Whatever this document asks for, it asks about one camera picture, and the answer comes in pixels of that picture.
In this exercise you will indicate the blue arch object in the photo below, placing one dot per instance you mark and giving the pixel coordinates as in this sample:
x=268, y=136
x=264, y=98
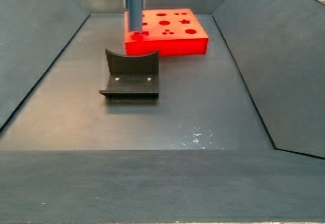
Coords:
x=134, y=8

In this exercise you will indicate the black curved fixture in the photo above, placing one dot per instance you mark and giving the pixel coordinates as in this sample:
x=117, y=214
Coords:
x=134, y=75

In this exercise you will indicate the red foam shape-sorting block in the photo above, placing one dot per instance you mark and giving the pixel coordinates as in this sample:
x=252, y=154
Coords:
x=172, y=31

